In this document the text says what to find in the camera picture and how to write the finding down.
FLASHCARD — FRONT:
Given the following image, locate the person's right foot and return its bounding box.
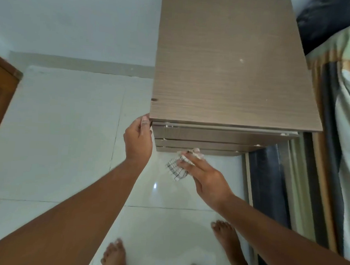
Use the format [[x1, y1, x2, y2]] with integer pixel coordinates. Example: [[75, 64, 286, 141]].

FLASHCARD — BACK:
[[209, 220, 260, 265]]

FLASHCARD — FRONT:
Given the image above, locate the person's right hand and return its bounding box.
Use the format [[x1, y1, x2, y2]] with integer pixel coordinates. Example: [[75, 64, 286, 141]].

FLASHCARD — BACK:
[[174, 150, 238, 213]]

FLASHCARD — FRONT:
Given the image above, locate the person's left foot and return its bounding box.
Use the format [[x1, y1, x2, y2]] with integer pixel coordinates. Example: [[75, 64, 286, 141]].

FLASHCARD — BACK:
[[100, 237, 129, 265]]

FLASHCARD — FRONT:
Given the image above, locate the person's foot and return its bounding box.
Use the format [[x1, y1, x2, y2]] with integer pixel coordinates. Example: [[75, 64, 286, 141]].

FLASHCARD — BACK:
[[100, 237, 129, 265], [209, 220, 260, 265]]

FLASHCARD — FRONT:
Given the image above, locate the person's right forearm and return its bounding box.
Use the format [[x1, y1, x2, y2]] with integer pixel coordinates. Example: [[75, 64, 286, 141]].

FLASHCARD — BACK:
[[214, 193, 350, 265]]

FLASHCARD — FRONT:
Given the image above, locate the person's left forearm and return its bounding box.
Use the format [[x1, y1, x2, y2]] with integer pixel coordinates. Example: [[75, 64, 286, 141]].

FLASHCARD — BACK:
[[0, 152, 149, 265]]

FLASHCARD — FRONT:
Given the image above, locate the brown wooden bedside cabinet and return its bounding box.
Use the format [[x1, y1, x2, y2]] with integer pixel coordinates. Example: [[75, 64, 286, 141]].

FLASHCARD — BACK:
[[147, 0, 330, 162]]

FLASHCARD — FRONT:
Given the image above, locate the striped bed sheet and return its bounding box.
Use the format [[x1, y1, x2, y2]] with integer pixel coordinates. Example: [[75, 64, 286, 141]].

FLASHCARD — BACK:
[[240, 39, 350, 265]]

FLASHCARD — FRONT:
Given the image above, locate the person's left hand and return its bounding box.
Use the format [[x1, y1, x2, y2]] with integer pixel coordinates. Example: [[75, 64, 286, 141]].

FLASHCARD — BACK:
[[122, 112, 155, 166]]

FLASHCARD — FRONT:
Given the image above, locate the white checkered cleaning cloth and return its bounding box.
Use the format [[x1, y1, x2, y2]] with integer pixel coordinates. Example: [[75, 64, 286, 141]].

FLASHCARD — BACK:
[[165, 146, 206, 183]]

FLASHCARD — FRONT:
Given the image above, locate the large wooden cabinet drawer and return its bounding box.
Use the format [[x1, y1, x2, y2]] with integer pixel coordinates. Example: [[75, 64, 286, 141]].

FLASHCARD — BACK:
[[151, 122, 300, 149]]

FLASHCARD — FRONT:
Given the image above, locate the dark blue pillow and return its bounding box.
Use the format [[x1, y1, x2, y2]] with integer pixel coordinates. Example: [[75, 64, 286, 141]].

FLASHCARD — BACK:
[[294, 0, 350, 58]]

